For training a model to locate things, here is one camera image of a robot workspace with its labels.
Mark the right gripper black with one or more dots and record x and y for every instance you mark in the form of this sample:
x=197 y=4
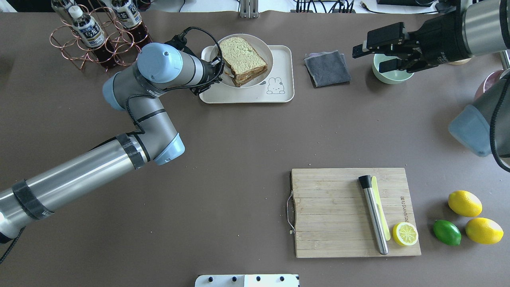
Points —
x=443 y=36

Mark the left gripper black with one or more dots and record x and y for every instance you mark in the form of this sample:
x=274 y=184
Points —
x=208 y=70

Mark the bread slice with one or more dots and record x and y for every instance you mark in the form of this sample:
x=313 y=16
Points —
x=240 y=56
x=243 y=78

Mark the white round plate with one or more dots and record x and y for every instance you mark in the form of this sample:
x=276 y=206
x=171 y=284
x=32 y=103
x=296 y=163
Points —
x=262 y=49

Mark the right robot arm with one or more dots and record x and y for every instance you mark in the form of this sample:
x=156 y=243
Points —
x=469 y=31

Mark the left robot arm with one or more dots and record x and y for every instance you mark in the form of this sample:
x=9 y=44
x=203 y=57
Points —
x=159 y=69

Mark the cream rabbit tray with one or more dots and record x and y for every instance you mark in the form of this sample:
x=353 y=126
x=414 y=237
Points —
x=278 y=87

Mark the green ceramic bowl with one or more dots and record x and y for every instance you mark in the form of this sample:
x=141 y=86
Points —
x=390 y=77

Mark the grey folded cloth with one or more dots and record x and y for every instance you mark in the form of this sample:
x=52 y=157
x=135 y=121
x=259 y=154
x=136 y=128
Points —
x=327 y=68

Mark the tea bottle lower left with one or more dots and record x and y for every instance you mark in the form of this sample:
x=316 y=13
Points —
x=130 y=18

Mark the tea bottle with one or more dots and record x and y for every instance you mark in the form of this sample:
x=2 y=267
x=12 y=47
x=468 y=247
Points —
x=93 y=36
x=130 y=18
x=61 y=7

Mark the pink ice bowl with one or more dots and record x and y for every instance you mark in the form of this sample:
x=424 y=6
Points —
x=489 y=81

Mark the steel cylinder muddler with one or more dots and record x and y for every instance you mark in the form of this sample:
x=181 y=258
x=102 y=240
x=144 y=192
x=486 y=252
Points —
x=366 y=185

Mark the tea bottle upper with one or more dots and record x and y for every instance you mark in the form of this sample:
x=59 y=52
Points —
x=93 y=36

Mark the yellow plastic knife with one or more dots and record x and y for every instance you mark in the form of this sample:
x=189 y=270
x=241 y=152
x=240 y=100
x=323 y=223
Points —
x=380 y=208

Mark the wooden cutting board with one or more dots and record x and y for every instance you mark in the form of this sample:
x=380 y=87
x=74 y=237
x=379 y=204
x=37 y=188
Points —
x=331 y=214

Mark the tea bottle lower right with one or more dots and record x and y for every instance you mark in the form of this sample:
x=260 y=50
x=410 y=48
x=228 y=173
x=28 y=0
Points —
x=61 y=7

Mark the yellow lemon upper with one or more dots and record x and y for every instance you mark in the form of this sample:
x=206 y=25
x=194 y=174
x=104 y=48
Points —
x=464 y=203

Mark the yellow lemon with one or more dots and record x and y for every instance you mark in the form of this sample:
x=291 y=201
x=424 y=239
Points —
x=484 y=231
x=464 y=203

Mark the half lemon slice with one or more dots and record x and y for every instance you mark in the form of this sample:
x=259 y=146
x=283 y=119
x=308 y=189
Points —
x=405 y=234

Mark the green lime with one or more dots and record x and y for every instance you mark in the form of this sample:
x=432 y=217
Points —
x=446 y=232

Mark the yellow lemon lower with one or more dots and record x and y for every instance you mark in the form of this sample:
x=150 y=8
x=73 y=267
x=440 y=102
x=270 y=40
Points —
x=484 y=231

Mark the aluminium frame post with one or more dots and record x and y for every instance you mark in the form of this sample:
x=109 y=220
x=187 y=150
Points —
x=249 y=9

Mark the copper wire bottle rack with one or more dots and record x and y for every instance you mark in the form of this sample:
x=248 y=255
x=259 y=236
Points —
x=106 y=32

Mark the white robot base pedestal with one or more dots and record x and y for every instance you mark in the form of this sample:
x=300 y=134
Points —
x=248 y=280

